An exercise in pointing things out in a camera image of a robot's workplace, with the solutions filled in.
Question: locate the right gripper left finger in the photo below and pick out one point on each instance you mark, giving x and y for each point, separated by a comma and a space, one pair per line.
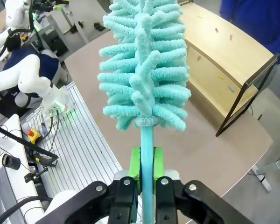
123, 198

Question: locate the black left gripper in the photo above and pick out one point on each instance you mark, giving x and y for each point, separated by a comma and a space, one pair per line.
45, 4

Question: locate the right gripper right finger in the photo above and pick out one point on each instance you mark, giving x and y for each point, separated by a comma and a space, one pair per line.
168, 198

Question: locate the teal microfiber duster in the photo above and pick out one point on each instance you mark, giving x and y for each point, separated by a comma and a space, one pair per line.
142, 70

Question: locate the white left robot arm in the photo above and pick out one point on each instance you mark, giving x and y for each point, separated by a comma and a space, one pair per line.
25, 79

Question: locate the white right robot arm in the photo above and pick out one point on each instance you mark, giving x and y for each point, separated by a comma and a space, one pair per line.
60, 203

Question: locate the grey background workbench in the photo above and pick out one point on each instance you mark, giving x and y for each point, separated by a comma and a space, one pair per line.
58, 21

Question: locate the yellow emergency stop button box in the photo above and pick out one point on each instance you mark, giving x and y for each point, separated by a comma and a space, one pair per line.
25, 37
33, 137

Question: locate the black clamp with knob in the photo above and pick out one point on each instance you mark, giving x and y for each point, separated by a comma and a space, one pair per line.
36, 175

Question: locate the white table leg foot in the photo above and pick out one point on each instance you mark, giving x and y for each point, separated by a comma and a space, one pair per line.
262, 178

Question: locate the black tripod boom rod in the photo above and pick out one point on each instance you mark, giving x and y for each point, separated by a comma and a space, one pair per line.
18, 140

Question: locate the teal paper scrap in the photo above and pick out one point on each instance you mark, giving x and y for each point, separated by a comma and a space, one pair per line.
231, 88

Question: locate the yellow green paper scrap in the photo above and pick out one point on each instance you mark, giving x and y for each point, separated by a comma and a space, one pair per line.
221, 77

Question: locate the person in blue jacket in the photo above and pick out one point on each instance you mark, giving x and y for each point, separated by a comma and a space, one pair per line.
259, 18

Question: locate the slotted aluminium base plate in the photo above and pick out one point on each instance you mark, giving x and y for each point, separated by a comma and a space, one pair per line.
84, 140

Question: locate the wooden two-tier shelf black frame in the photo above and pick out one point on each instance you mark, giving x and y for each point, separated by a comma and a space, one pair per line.
212, 30

